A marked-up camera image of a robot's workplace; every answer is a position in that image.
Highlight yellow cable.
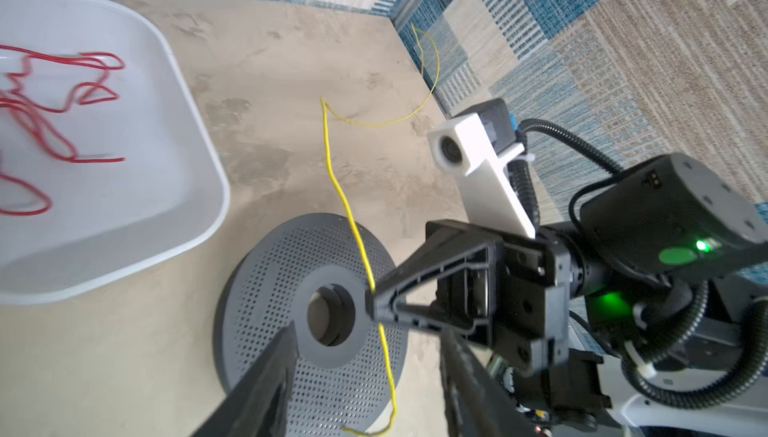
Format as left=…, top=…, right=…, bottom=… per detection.
left=320, top=24, right=442, bottom=437

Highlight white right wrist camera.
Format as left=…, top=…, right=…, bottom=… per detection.
left=427, top=99, right=536, bottom=238

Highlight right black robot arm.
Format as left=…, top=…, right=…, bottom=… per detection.
left=366, top=114, right=767, bottom=436

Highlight white tray with red cable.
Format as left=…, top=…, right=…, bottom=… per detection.
left=1, top=0, right=230, bottom=305

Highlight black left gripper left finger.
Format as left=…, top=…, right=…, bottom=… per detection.
left=193, top=324, right=299, bottom=437

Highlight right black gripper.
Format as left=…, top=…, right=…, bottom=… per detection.
left=365, top=220, right=572, bottom=377

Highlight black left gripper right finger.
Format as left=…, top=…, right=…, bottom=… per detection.
left=439, top=329, right=534, bottom=436

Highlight red cable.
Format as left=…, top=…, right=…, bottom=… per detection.
left=0, top=43, right=127, bottom=217

